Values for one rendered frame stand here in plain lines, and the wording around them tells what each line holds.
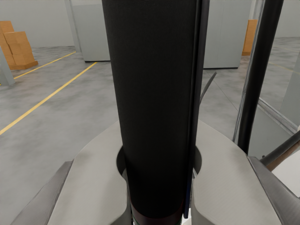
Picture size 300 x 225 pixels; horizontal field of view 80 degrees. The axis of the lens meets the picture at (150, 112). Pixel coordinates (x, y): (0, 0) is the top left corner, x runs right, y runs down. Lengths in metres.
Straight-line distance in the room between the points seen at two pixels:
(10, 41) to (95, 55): 2.85
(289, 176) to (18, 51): 8.21
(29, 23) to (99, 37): 7.89
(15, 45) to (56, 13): 5.97
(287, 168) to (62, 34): 13.58
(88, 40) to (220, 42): 4.67
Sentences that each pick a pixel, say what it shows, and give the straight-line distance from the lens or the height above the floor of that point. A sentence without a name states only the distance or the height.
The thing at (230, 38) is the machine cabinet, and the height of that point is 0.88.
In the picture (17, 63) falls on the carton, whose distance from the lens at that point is 8.42.
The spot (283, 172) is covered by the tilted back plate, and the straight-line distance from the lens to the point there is 0.55.
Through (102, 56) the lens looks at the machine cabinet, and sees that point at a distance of 7.57.
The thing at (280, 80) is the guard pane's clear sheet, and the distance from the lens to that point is 1.29.
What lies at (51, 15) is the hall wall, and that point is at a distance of 13.92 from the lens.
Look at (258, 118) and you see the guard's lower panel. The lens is 1.46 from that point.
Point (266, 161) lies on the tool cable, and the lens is 0.26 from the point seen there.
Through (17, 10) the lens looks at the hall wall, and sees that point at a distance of 15.04.
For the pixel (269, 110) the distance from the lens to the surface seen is 1.34.
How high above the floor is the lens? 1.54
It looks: 28 degrees down
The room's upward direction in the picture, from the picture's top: 3 degrees counter-clockwise
